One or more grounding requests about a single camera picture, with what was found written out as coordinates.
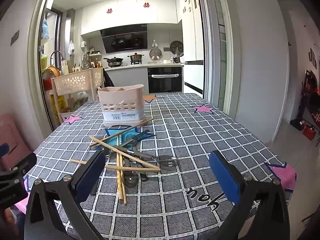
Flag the round wall trivet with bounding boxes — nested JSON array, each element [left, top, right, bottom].
[[170, 40, 184, 54], [149, 48, 163, 63]]

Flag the pink plastic utensil holder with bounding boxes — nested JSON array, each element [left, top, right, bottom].
[[97, 84, 148, 128]]

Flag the black bag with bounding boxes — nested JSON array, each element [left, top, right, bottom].
[[103, 71, 115, 88]]

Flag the white upper cabinets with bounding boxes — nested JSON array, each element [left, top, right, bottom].
[[81, 0, 182, 36]]

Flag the grey kitchen counter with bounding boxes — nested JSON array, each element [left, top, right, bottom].
[[103, 63, 185, 96]]

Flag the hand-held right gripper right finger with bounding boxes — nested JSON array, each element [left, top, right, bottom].
[[209, 151, 290, 240]]

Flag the white refrigerator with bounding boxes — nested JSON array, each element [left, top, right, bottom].
[[178, 0, 204, 92]]

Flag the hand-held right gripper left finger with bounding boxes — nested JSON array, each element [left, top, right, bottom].
[[24, 151, 107, 240]]

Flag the slotted metal spoon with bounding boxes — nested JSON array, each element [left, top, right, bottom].
[[131, 150, 181, 168]]

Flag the blue hanging towel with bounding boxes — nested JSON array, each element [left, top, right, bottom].
[[41, 17, 52, 40]]

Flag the metal cooking pot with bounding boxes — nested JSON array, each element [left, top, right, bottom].
[[127, 53, 145, 63]]

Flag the grey checked tablecloth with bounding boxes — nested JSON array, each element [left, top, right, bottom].
[[15, 92, 297, 240]]

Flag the red container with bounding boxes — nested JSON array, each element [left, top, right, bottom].
[[303, 126, 318, 141]]

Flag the pink plastic stool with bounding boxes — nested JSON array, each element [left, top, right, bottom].
[[0, 113, 31, 172]]

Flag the black range hood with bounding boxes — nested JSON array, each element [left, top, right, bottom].
[[100, 24, 148, 54]]

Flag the sliding door frame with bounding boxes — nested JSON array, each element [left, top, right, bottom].
[[27, 0, 242, 132]]

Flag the pink perforated trolley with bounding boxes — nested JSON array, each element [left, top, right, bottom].
[[51, 67, 104, 126]]

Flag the black wok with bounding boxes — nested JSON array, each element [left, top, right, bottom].
[[103, 57, 124, 67]]

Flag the black built-in oven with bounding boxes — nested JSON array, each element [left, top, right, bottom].
[[147, 66, 183, 94]]

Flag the curved kitchen faucet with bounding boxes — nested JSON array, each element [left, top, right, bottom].
[[50, 50, 63, 71]]

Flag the dark wall decoration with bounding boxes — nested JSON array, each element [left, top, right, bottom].
[[301, 69, 320, 123]]

